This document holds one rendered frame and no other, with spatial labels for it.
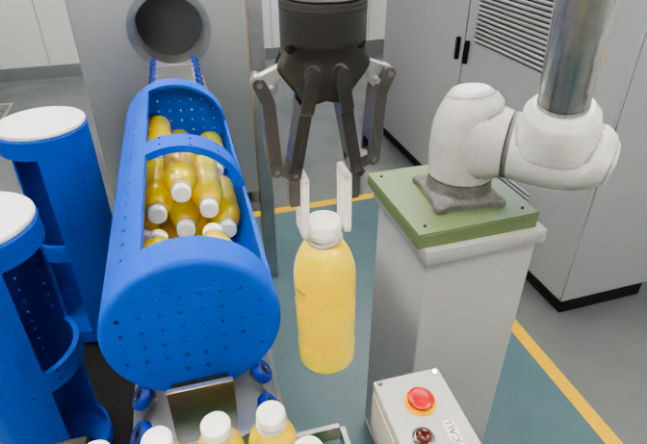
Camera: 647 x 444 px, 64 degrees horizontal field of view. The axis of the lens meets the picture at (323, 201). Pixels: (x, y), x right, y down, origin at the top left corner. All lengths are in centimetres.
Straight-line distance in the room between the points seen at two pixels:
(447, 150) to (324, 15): 82
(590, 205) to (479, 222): 116
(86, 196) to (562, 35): 153
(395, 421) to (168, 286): 37
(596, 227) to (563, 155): 131
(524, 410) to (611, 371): 46
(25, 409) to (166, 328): 83
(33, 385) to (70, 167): 70
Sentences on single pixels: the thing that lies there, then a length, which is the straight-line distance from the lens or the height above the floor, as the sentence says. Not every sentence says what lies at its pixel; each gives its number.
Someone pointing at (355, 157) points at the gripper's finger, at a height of 147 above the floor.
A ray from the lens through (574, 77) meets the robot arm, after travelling 107.
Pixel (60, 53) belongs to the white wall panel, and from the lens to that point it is 601.
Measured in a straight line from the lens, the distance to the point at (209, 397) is 87.
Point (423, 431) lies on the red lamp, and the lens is 72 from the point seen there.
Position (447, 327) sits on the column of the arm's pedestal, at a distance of 140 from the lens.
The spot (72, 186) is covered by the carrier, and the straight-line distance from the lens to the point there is 191.
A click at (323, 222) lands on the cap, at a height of 140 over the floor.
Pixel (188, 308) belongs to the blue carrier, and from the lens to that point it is 83.
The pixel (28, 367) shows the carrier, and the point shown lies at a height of 67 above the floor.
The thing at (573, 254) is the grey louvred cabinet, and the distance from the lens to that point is 246.
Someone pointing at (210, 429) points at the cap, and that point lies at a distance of 73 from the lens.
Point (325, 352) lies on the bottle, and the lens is 63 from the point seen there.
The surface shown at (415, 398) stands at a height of 111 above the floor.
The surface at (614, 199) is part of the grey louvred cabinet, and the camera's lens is 241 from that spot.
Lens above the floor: 170
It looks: 32 degrees down
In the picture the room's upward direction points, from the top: straight up
